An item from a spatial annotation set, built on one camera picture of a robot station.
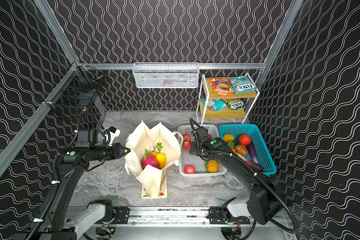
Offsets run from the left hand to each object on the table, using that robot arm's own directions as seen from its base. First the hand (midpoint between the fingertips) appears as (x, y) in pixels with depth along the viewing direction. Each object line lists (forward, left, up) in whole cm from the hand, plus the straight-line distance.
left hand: (131, 150), depth 70 cm
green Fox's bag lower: (+43, -57, -7) cm, 71 cm away
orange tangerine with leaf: (+14, -7, -21) cm, 26 cm away
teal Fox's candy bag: (+37, -56, +11) cm, 68 cm away
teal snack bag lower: (+40, -44, -6) cm, 59 cm away
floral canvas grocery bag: (-9, -10, -13) cm, 19 cm away
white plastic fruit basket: (+6, -30, -24) cm, 39 cm away
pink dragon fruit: (+1, -6, -10) cm, 12 cm away
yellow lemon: (+4, -11, -16) cm, 20 cm away
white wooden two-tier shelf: (+32, -45, +7) cm, 56 cm away
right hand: (+9, -31, -12) cm, 34 cm away
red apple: (+1, -27, -21) cm, 34 cm away
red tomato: (+21, -62, -17) cm, 67 cm away
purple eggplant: (+14, -67, -23) cm, 72 cm away
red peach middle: (+17, -26, -20) cm, 37 cm away
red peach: (+22, -25, -19) cm, 39 cm away
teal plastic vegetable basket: (+9, -71, -20) cm, 75 cm away
